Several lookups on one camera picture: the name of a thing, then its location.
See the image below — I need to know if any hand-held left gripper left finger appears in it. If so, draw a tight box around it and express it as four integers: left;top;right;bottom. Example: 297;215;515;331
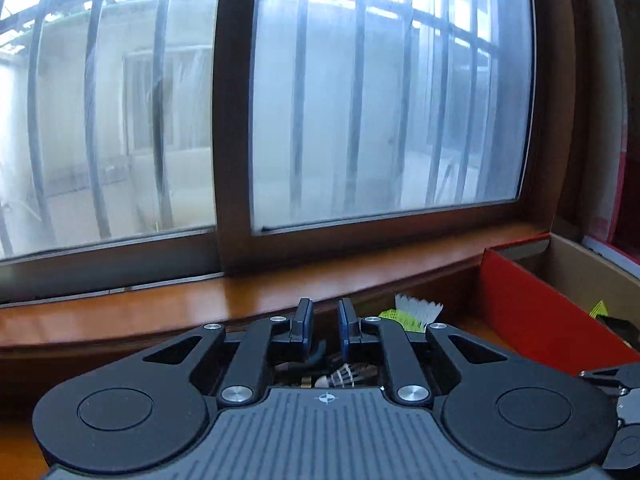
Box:
143;298;315;407

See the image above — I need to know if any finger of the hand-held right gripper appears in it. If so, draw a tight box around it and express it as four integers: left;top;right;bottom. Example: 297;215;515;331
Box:
579;362;640;399

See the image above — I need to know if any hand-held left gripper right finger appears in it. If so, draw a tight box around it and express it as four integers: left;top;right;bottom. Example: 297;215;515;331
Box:
338;298;509;407

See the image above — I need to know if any white shuttlecock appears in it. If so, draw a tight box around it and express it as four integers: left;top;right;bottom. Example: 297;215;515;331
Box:
394;293;444;325
314;362;373;389

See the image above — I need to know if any black object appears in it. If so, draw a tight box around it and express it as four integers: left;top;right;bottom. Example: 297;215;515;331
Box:
599;317;640;350

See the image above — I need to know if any yellow green item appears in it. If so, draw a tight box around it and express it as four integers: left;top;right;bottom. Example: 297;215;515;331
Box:
378;309;427;334

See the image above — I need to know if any wooden window sill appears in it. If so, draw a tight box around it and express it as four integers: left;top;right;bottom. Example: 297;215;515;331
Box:
0;232;553;356

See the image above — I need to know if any red cardboard box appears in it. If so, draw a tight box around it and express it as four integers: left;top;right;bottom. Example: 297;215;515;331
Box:
477;232;640;378

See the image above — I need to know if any brown framed window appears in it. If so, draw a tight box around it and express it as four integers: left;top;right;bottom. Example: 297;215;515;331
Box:
0;0;581;306

